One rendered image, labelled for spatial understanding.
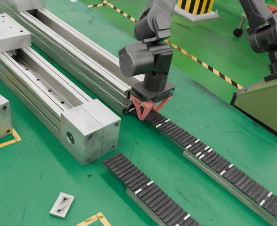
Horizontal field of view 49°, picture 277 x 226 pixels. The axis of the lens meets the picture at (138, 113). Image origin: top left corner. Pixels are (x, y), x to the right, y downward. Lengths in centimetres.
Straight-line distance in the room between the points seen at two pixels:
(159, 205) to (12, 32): 63
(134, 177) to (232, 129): 38
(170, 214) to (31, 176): 30
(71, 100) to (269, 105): 56
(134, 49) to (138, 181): 28
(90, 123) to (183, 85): 46
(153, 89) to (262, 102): 36
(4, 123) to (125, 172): 30
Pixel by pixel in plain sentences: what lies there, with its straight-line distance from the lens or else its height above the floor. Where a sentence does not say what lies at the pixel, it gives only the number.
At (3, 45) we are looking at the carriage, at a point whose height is 88.
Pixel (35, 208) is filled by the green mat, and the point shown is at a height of 78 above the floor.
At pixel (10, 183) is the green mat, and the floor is 78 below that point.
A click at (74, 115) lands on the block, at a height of 87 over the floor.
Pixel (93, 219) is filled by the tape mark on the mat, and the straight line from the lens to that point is 63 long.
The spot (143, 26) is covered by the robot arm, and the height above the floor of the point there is 104.
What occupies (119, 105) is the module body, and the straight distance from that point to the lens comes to 83.
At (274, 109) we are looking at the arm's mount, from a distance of 96.
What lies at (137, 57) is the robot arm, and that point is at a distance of 67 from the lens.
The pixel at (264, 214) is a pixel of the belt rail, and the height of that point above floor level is 79.
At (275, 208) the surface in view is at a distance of 72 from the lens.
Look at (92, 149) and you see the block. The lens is 69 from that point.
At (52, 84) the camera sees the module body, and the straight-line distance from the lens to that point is 86.
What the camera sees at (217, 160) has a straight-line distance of 75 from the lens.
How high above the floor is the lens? 131
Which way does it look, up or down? 38 degrees down
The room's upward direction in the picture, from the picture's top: 11 degrees clockwise
